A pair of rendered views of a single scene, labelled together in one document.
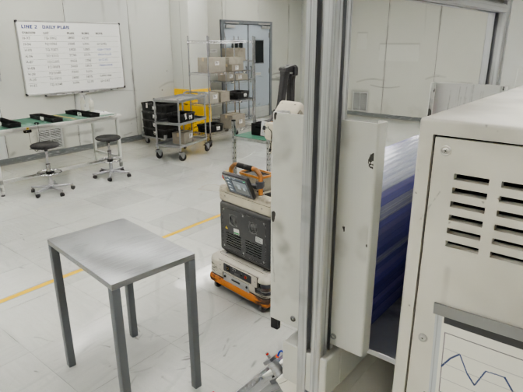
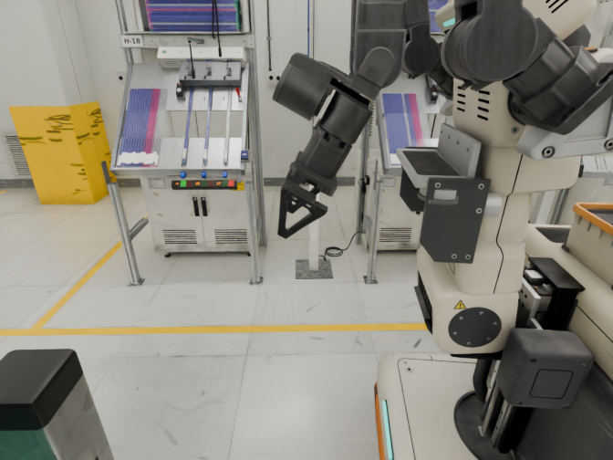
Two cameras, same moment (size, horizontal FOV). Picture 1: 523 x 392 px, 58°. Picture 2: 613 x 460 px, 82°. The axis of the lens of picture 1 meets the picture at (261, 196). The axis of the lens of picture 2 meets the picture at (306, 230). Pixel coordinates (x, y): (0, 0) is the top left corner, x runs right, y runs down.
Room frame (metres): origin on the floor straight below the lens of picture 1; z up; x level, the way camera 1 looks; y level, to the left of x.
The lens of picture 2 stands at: (4.12, 0.09, 1.21)
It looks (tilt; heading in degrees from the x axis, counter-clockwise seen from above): 25 degrees down; 230
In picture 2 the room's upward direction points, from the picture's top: straight up
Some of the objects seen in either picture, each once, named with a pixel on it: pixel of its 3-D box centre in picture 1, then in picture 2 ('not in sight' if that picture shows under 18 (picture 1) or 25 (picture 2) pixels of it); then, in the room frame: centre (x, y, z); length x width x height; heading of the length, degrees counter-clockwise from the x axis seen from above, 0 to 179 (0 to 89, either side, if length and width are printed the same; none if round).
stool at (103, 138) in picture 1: (110, 156); not in sight; (6.34, 2.08, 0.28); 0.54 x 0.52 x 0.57; 74
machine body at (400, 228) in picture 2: not in sight; (408, 199); (1.92, -1.31, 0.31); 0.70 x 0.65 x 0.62; 141
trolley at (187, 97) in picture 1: (182, 124); not in sight; (7.64, 1.29, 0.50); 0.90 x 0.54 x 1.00; 155
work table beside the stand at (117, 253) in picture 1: (125, 313); not in sight; (2.21, 0.74, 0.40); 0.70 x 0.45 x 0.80; 45
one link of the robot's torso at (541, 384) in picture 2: not in sight; (483, 330); (3.41, -0.12, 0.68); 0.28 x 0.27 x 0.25; 44
